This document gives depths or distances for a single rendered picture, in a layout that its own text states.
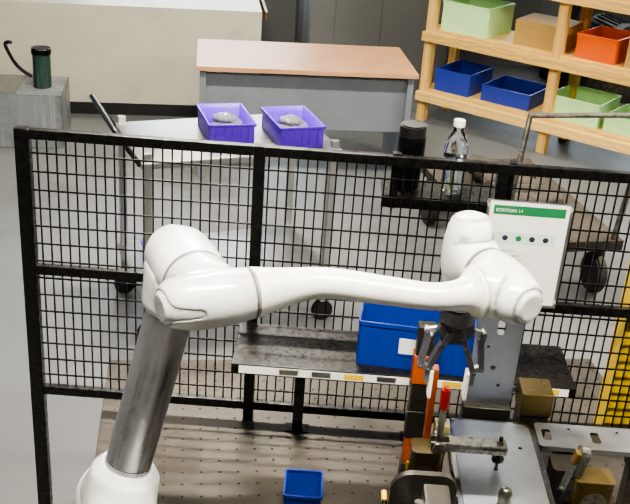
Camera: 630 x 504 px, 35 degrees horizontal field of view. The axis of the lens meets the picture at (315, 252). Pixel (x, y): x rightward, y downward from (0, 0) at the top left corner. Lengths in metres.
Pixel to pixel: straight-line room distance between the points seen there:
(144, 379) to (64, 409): 2.21
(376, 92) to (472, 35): 1.48
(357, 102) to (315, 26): 2.11
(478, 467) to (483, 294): 0.59
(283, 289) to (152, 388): 0.38
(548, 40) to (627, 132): 0.89
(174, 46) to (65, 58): 0.82
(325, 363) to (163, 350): 0.69
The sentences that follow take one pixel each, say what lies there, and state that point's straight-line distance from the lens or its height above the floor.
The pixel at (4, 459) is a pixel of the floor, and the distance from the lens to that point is 4.02.
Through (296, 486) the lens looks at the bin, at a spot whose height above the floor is 0.74.
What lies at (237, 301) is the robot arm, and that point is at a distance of 1.83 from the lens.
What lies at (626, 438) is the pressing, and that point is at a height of 1.00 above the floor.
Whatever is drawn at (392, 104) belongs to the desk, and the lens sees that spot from 6.59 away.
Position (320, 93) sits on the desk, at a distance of 6.50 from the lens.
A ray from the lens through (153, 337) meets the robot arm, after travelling 2.03.
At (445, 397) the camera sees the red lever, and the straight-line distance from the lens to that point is 2.23.
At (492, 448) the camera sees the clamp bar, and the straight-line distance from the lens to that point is 2.31.
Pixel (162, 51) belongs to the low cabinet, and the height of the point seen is 0.51.
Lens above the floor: 2.40
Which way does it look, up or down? 25 degrees down
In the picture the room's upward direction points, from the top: 4 degrees clockwise
